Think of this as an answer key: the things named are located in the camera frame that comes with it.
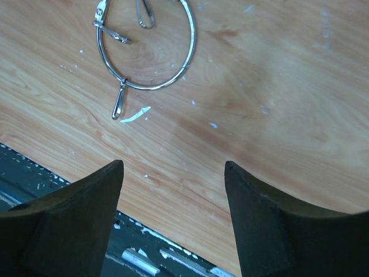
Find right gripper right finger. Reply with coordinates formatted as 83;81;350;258
224;161;368;276

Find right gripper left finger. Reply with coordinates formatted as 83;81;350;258
1;160;124;276

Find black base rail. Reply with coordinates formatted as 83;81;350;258
1;145;228;276

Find silver metal keyring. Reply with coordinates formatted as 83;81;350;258
93;1;197;122

